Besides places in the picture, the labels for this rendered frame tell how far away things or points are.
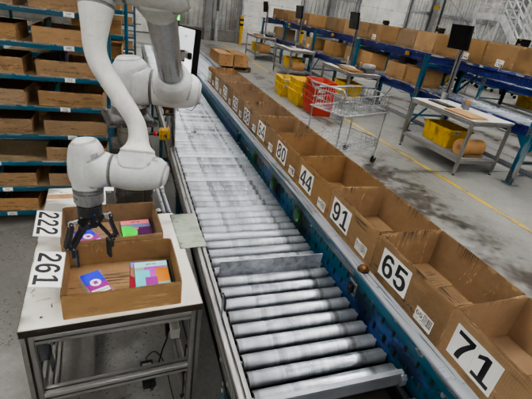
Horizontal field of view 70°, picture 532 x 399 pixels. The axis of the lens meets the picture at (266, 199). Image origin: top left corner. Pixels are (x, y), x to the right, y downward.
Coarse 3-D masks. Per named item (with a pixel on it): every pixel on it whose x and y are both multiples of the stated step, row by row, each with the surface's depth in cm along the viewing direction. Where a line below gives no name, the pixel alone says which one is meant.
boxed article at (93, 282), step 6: (84, 276) 137; (90, 276) 138; (96, 276) 138; (102, 276) 139; (84, 282) 135; (90, 282) 135; (96, 282) 136; (102, 282) 136; (84, 288) 135; (90, 288) 133; (96, 288) 133; (102, 288) 133; (108, 288) 134
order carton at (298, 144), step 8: (280, 136) 233; (288, 136) 243; (296, 136) 245; (304, 136) 246; (312, 136) 248; (320, 136) 246; (288, 144) 222; (296, 144) 247; (304, 144) 249; (312, 144) 251; (320, 144) 246; (328, 144) 236; (288, 152) 222; (296, 152) 212; (304, 152) 252; (312, 152) 254; (320, 152) 246; (328, 152) 237; (336, 152) 227; (288, 160) 222; (296, 160) 212; (288, 168) 223; (296, 168) 212; (296, 176) 213
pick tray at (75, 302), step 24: (144, 240) 152; (168, 240) 156; (72, 264) 146; (96, 264) 149; (120, 264) 151; (72, 288) 136; (120, 288) 139; (144, 288) 129; (168, 288) 133; (72, 312) 124; (96, 312) 127
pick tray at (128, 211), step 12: (108, 204) 173; (120, 204) 175; (132, 204) 177; (144, 204) 180; (72, 216) 168; (120, 216) 178; (132, 216) 180; (144, 216) 182; (156, 216) 173; (96, 228) 171; (108, 228) 172; (156, 228) 175; (60, 240) 145; (96, 240) 148; (120, 240) 152; (132, 240) 154
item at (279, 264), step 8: (280, 256) 162; (288, 256) 163; (296, 256) 164; (304, 256) 166; (312, 256) 167; (320, 256) 169; (224, 264) 154; (232, 264) 156; (240, 264) 157; (248, 264) 158; (256, 264) 160; (264, 264) 161; (272, 264) 162; (280, 264) 164; (288, 264) 165; (296, 264) 167; (304, 264) 168; (312, 264) 170; (224, 272) 156; (232, 272) 157; (240, 272) 159; (248, 272) 160; (256, 272) 162; (264, 272) 163
